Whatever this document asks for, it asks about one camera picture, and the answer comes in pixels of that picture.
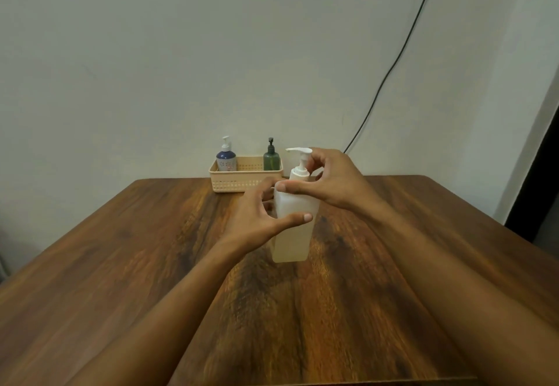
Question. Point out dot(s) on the person's left hand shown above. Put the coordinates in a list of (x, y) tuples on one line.
[(246, 219)]

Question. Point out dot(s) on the person's right hand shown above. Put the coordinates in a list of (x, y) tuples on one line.
[(340, 180)]

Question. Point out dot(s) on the person's left thumb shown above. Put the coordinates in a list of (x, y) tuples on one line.
[(292, 222)]

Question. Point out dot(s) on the person's right thumb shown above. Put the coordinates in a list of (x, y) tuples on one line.
[(299, 187)]

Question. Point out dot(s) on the white translucent pump bottle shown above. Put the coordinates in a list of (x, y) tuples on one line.
[(290, 243)]

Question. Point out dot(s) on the person's right forearm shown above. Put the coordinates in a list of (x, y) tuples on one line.
[(458, 302)]

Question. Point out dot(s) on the person's left forearm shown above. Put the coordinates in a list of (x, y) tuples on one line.
[(174, 311)]

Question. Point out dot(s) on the dark green pump bottle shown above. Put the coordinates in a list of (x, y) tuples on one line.
[(271, 160)]

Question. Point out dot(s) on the beige plastic basket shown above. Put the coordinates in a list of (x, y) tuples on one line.
[(231, 181)]

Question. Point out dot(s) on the blue pump bottle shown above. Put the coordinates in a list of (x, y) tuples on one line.
[(226, 159)]

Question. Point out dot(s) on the white door frame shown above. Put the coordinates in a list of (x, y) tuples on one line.
[(526, 149)]

